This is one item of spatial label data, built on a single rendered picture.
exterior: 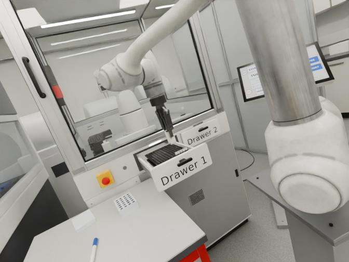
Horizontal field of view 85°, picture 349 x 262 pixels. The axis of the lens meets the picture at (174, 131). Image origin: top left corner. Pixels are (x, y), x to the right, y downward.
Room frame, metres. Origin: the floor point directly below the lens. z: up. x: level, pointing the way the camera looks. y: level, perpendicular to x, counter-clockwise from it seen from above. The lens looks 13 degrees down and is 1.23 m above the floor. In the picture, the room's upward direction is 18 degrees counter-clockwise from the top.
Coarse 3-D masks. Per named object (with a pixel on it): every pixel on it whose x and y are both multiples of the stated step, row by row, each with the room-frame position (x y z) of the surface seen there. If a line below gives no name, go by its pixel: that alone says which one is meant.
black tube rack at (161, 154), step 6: (156, 150) 1.08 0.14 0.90; (162, 150) 1.04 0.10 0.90; (168, 150) 1.01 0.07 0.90; (174, 150) 0.97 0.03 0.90; (150, 156) 1.00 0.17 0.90; (156, 156) 0.97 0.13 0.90; (162, 156) 0.94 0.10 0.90; (168, 156) 0.91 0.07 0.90; (150, 162) 0.99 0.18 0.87; (156, 162) 0.89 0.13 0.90
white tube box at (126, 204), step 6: (120, 198) 0.86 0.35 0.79; (126, 198) 0.83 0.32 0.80; (132, 198) 0.81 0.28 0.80; (120, 204) 0.80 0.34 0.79; (126, 204) 0.78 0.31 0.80; (132, 204) 0.77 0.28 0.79; (138, 204) 0.78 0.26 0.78; (120, 210) 0.74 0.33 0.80; (126, 210) 0.75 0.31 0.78; (132, 210) 0.76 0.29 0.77
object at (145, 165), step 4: (168, 144) 1.15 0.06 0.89; (176, 144) 1.12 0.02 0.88; (180, 144) 1.06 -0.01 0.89; (188, 148) 0.98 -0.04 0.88; (148, 152) 1.11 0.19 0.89; (140, 156) 1.08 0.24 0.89; (144, 156) 1.09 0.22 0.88; (140, 160) 1.02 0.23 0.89; (144, 160) 1.09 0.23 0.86; (140, 164) 1.05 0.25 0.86; (144, 164) 0.94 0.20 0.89; (148, 164) 1.07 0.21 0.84; (144, 168) 0.97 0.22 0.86; (148, 168) 0.88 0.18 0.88; (148, 172) 0.90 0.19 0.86
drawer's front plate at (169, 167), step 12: (204, 144) 0.84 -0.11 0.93; (180, 156) 0.79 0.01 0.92; (192, 156) 0.81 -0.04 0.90; (204, 156) 0.83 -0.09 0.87; (156, 168) 0.75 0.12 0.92; (168, 168) 0.77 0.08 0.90; (180, 168) 0.79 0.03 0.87; (192, 168) 0.81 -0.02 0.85; (156, 180) 0.74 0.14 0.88; (180, 180) 0.78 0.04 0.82
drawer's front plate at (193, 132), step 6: (210, 120) 1.25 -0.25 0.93; (216, 120) 1.25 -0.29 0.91; (198, 126) 1.20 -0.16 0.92; (204, 126) 1.22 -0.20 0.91; (210, 126) 1.23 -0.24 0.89; (216, 126) 1.25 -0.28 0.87; (186, 132) 1.17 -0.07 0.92; (192, 132) 1.18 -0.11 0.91; (198, 132) 1.20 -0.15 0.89; (204, 132) 1.21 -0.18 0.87; (210, 132) 1.23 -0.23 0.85; (216, 132) 1.24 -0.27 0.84; (186, 138) 1.16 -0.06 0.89; (192, 138) 1.18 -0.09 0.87; (204, 138) 1.21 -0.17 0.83; (186, 144) 1.16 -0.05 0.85; (192, 144) 1.17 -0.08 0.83
